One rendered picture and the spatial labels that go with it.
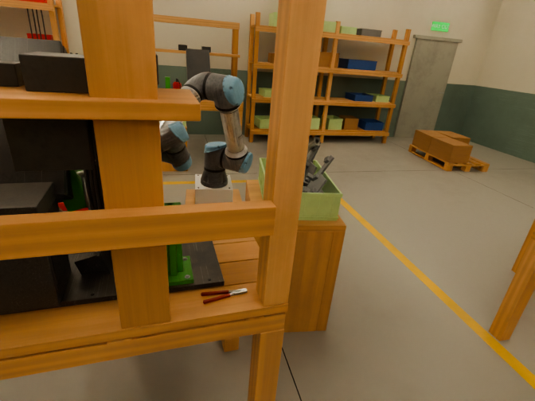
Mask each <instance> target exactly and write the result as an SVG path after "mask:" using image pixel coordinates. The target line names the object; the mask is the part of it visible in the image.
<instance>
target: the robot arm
mask: <svg viewBox="0 0 535 401"><path fill-rule="evenodd" d="M181 89H189V90H190V91H191V92H192V93H193V95H194V96H195V97H196V99H197V101H198V102H199V103H200V102H201V101H202V100H204V99H207V100H211V101H213V102H214V104H215V108H216V109H217V110H218V111H219V112H220V114H221V121H222V126H223V130H224V133H225V141H226V143H225V142H210V143H207V144H206V145H205V151H204V153H205V155H204V171H203V174H202V176H201V184H202V185H203V186H205V187H207V188H212V189H219V188H223V187H225V186H226V185H227V184H228V178H227V174H226V172H225V170H226V169H228V170H231V171H235V172H238V173H247V172H248V170H249V169H250V167H251V164H252V159H253V154H252V153H251V152H248V148H247V147H246V145H245V144H244V141H243V135H242V130H241V125H240V115H239V110H238V108H239V107H240V105H241V104H242V102H243V100H244V85H243V83H242V81H241V80H240V79H239V78H238V77H235V76H230V75H222V74H217V73H212V72H202V73H199V74H197V75H195V76H194V77H192V78H191V79H189V80H188V81H187V82H186V83H185V84H184V85H183V86H182V88H181ZM159 123H160V138H161V152H162V162H167V163H170V164H172V166H173V167H174V168H175V169H176V170H177V171H185V170H187V169H188V168H189V167H190V166H191V165H192V159H191V157H190V153H189V151H188V150H187V147H186V145H185V142H186V141H188V140H189V135H188V133H187V131H186V129H185V127H184V125H183V124H182V123H183V121H159Z"/></svg>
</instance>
